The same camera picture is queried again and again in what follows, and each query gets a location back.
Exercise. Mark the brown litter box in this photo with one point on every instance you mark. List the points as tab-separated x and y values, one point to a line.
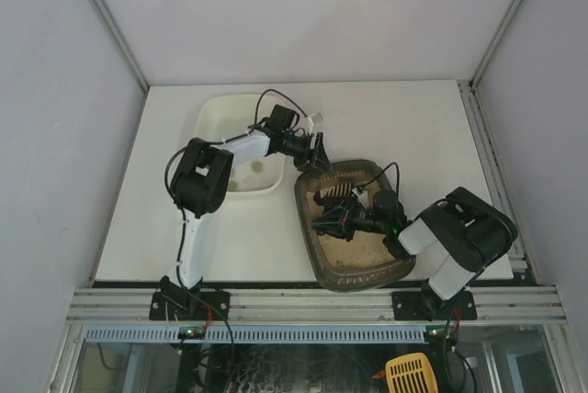
348	266

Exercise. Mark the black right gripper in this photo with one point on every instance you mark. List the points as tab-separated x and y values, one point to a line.
344	217

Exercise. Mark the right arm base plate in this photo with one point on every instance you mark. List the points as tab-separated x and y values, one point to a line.
413	305

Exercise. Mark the black litter scoop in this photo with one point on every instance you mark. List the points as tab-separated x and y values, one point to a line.
334	195

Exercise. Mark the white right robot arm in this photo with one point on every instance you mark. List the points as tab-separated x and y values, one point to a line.
473	233

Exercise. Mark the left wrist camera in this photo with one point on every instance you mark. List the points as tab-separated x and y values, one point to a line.
313	120

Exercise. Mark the aluminium frame rail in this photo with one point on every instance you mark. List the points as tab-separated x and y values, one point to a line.
494	305

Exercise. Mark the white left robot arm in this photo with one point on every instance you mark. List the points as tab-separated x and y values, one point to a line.
197	177

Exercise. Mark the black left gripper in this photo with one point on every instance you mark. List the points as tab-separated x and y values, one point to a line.
313	149

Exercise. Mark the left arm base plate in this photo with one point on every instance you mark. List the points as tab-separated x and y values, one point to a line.
213	305

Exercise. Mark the grey slotted cable duct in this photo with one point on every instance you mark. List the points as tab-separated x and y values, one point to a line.
270	334

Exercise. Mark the yellow slotted scoop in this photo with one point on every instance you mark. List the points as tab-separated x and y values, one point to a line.
410	373

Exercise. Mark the white plastic tub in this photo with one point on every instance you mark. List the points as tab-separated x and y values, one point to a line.
226	120

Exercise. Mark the grey-green litter clump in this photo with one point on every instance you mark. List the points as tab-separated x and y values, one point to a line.
257	165
233	185

